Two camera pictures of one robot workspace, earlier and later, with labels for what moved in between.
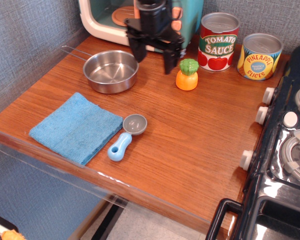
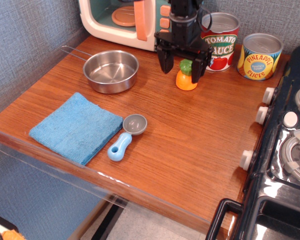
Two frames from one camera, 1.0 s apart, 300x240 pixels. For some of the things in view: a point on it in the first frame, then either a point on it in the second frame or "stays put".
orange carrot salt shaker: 187,77 stays put
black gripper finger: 138,46 → 166,56
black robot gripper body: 154,24 → 185,37
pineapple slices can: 259,57 stays put
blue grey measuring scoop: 133,124 stays put
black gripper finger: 171,58 → 198,67
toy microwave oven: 104,19 stays put
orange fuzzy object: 12,235 stays put
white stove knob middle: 261,115 stays put
